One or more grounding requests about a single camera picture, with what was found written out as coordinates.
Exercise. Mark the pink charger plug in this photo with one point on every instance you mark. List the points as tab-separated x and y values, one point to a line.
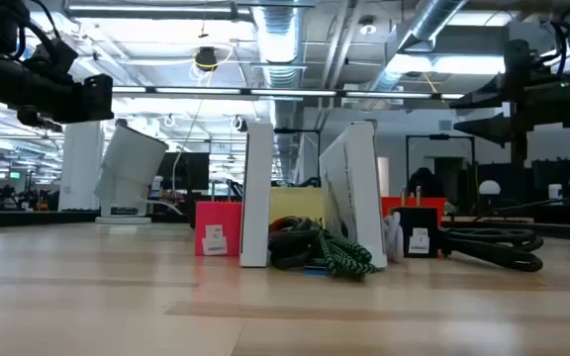
216	217

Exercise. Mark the black equipment cabinet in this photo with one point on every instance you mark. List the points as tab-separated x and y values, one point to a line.
562	180

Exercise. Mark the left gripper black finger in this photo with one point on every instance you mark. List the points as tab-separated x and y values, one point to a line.
99	99

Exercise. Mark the white building column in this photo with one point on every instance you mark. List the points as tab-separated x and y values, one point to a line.
79	168

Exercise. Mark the yellow translucent plastic bin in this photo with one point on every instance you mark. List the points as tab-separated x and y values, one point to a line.
295	203

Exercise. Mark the black charger plug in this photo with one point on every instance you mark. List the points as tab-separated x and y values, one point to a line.
413	220

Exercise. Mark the black metal stand frame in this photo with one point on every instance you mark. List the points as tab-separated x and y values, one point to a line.
441	137

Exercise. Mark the person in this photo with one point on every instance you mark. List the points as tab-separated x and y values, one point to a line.
426	183

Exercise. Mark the black overhead camera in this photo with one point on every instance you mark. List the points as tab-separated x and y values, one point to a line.
206	58

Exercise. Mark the black aluminium table frame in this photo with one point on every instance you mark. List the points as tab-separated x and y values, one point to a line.
42	217

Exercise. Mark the ribbed silver ventilation duct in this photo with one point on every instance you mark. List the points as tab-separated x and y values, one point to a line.
279	39

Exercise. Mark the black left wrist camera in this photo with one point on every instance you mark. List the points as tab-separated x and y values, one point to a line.
55	57

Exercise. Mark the spiral silver ventilation duct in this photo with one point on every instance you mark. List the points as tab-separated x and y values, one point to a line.
423	25

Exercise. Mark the black computer monitor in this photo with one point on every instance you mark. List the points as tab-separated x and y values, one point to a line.
191	170

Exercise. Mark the white plastic container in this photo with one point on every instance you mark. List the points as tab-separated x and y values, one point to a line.
555	194

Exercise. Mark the white globe lamp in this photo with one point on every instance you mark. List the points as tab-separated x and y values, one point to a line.
490	187

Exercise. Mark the overhead led light bar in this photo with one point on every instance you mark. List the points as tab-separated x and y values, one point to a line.
290	92

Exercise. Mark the white tilted bin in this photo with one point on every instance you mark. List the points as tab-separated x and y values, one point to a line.
131	163

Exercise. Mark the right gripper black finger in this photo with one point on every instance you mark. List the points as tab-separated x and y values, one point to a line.
493	128
493	96

